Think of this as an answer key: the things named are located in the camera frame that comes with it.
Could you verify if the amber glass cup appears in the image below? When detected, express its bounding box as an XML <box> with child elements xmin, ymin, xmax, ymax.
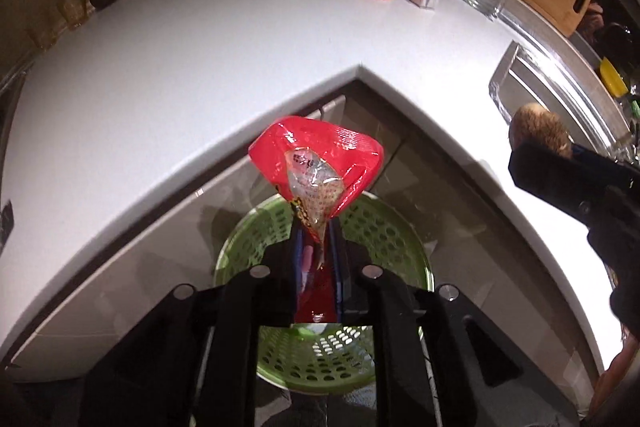
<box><xmin>27</xmin><ymin>13</ymin><xmax>58</xmax><ymax>51</ymax></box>
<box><xmin>56</xmin><ymin>0</ymin><xmax>90</xmax><ymax>30</ymax></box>

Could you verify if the green plastic trash basket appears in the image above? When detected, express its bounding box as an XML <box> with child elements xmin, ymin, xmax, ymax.
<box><xmin>214</xmin><ymin>192</ymin><xmax>435</xmax><ymax>395</ymax></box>

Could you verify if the stainless steel sink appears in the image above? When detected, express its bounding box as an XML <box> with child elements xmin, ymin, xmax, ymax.
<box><xmin>488</xmin><ymin>41</ymin><xmax>636</xmax><ymax>164</ymax></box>

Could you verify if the person right hand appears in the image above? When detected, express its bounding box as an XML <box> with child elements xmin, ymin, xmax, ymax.
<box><xmin>588</xmin><ymin>327</ymin><xmax>639</xmax><ymax>416</ymax></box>

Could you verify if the red snack wrapper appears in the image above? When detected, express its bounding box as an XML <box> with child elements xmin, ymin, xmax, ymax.
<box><xmin>248</xmin><ymin>116</ymin><xmax>384</xmax><ymax>323</ymax></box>

